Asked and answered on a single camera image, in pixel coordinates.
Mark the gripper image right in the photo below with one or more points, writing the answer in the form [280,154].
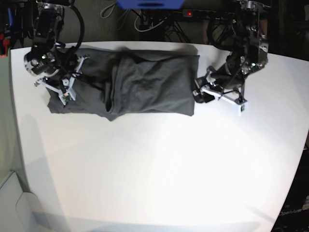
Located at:
[221,85]

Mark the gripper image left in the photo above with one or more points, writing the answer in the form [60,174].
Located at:
[56,71]

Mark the dark grey t-shirt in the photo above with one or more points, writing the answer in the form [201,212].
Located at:
[132,81]

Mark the red clamp at table corner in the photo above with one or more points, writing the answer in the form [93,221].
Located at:
[4,45]

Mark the black power strip red light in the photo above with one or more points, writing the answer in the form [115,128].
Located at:
[204,14]

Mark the blue box at top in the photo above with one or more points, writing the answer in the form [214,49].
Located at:
[150,4]

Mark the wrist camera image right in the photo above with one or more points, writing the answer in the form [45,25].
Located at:
[241,107]

